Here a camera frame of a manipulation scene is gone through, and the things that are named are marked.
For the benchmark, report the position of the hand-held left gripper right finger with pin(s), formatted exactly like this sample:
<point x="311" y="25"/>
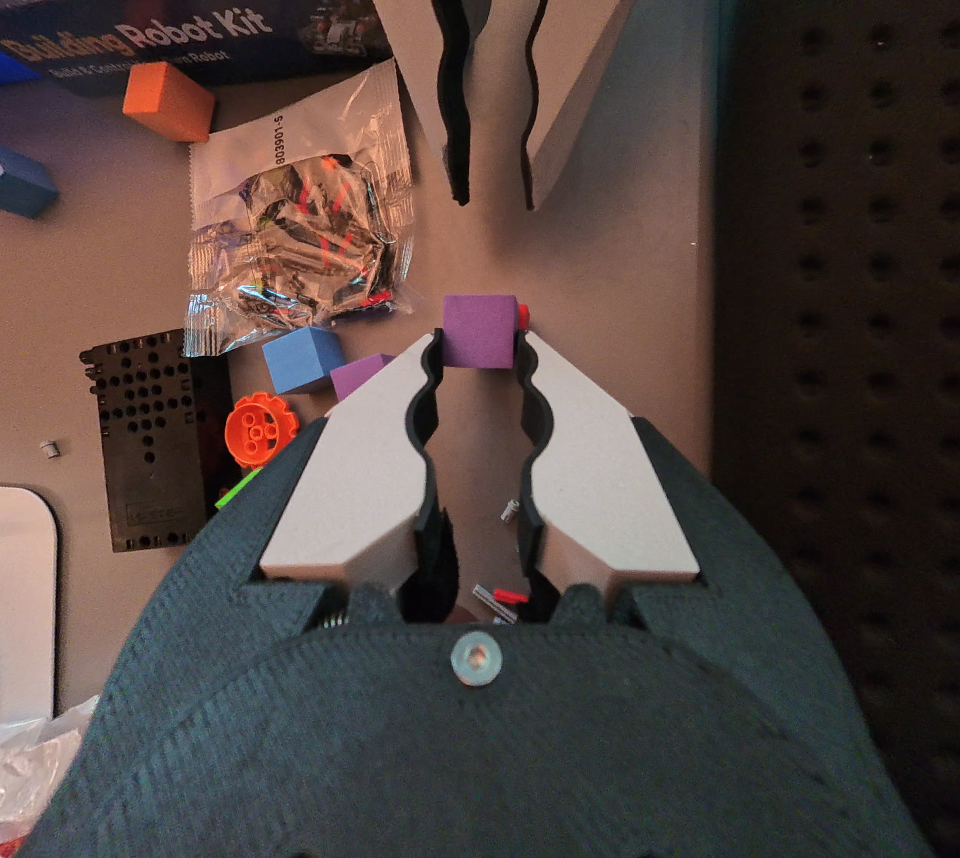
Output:
<point x="615" y="490"/>

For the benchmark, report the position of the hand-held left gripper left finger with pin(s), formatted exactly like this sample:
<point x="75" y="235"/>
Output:
<point x="345" y="490"/>

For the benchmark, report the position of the green foam cube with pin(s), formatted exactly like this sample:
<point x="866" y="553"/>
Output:
<point x="232" y="494"/>

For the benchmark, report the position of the purple foam cube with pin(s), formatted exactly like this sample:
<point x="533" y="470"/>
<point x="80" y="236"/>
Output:
<point x="480" y="333"/>
<point x="356" y="378"/>

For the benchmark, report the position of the blue foam cube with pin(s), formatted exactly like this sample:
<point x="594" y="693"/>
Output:
<point x="26" y="187"/>
<point x="300" y="359"/>

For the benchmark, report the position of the orange foam cube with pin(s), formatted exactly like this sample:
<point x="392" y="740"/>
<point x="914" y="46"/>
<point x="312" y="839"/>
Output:
<point x="169" y="100"/>

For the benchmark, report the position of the clear bag of orange gears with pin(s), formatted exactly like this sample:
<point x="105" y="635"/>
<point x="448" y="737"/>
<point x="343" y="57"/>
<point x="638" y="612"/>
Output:
<point x="37" y="760"/>

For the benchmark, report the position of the orange gear stack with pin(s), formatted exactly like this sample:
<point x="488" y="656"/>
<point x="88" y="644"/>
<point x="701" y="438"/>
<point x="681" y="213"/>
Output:
<point x="259" y="430"/>

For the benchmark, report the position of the small grey connector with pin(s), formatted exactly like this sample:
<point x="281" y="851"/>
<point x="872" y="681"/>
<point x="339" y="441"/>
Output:
<point x="508" y="509"/>

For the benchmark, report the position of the red plastic pin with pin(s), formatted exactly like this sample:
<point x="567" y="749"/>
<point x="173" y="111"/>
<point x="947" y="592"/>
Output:
<point x="512" y="595"/>
<point x="523" y="316"/>

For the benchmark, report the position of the grey ribbed pin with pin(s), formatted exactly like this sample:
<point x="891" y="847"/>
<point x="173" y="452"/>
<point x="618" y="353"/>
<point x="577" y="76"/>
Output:
<point x="491" y="601"/>

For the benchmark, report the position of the black perforated control box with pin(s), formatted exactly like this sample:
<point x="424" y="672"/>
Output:
<point x="150" y="438"/>

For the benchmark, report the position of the small clear bag of parts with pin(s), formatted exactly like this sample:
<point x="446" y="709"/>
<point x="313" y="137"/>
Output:
<point x="300" y="235"/>

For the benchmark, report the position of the dark perforated panel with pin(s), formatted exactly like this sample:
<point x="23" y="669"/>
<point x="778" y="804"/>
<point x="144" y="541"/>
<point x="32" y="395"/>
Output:
<point x="840" y="348"/>

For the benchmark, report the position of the small white cylinder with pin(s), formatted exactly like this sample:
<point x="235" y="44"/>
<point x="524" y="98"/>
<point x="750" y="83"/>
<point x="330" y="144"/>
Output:
<point x="50" y="448"/>

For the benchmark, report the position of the white metal stand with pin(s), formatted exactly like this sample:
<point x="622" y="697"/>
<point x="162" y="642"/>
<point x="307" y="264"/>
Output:
<point x="26" y="595"/>

